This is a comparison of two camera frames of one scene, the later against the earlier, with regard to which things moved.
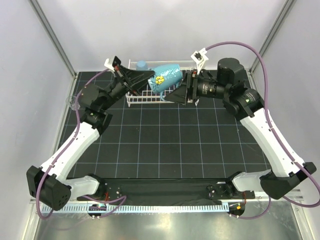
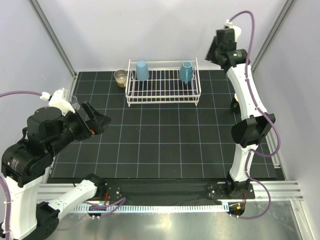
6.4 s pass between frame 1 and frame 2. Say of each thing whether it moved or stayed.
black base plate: stayed
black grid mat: stayed
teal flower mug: moved
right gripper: moved
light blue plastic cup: stayed
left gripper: moved
